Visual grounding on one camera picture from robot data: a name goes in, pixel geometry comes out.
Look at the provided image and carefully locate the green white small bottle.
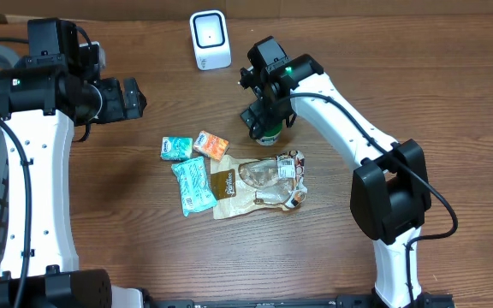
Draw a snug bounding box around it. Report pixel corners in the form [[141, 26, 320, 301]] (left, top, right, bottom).
[[257, 123, 282, 146]]

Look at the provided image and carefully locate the teal Kleenex tissue pack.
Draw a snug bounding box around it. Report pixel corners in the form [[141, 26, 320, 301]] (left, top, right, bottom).
[[160, 137, 193, 161]]

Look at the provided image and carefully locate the orange Kleenex tissue pack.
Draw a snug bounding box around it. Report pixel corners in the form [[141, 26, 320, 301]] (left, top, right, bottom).
[[193, 131, 229, 161]]

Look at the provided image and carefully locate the beige snack pouch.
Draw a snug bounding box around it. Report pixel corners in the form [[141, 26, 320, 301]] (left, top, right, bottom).
[[210, 151, 307, 220]]

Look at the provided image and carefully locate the teal wipes packet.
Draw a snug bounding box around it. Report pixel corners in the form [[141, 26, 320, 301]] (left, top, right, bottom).
[[171, 157, 217, 217]]

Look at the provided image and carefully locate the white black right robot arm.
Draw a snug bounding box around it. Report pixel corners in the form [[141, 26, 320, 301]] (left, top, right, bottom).
[[239, 37, 458, 307]]

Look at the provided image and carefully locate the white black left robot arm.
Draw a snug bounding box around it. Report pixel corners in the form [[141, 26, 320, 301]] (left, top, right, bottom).
[[0, 18, 150, 308]]

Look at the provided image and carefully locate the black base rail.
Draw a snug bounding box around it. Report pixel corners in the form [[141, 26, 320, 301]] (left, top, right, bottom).
[[143, 293, 457, 308]]

